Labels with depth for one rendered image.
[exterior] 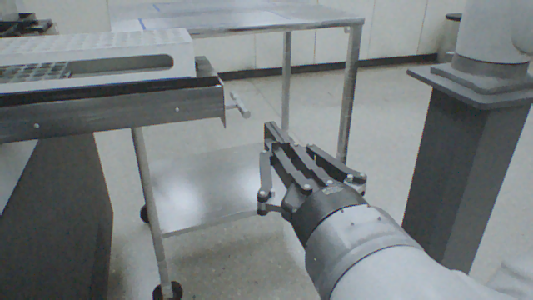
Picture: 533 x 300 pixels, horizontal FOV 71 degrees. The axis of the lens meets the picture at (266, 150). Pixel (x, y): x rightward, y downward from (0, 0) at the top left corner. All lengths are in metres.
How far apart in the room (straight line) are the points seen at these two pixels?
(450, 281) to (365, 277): 0.05
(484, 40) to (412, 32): 2.76
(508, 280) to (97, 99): 0.49
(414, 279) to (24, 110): 0.48
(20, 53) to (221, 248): 1.04
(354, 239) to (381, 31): 3.24
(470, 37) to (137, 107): 0.72
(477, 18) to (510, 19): 0.06
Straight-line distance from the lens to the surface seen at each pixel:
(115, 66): 0.64
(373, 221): 0.31
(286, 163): 0.43
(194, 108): 0.54
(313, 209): 0.34
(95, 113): 0.55
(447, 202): 1.07
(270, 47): 3.08
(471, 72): 0.96
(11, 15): 1.08
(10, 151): 0.67
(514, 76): 0.98
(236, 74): 3.12
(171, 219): 1.13
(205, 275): 1.34
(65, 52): 0.54
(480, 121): 0.96
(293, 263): 1.36
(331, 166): 0.44
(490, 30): 0.94
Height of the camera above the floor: 0.98
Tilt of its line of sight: 29 degrees down
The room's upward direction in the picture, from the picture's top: straight up
